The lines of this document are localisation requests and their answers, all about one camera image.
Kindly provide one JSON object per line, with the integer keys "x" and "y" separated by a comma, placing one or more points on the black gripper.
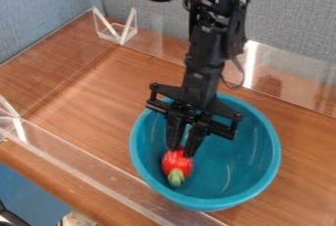
{"x": 192, "y": 104}

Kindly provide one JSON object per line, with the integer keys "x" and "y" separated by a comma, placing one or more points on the red toy strawberry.
{"x": 177, "y": 166}

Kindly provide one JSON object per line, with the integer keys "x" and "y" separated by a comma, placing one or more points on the blue plastic bowl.
{"x": 233, "y": 169}

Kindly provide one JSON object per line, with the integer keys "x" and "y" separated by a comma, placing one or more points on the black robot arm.
{"x": 216, "y": 30}

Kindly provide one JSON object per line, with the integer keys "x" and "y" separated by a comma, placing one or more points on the clear acrylic front barrier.
{"x": 47, "y": 155}

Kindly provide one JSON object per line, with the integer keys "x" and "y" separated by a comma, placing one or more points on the clear acrylic barrier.
{"x": 295, "y": 78}
{"x": 47, "y": 155}

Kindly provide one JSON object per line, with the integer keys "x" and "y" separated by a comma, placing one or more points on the clear acrylic back barrier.
{"x": 295, "y": 78}

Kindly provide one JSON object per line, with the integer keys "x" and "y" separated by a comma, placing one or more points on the clear acrylic corner bracket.
{"x": 115, "y": 32}

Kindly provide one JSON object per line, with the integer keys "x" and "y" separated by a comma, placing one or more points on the clear acrylic left bracket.
{"x": 11, "y": 121}

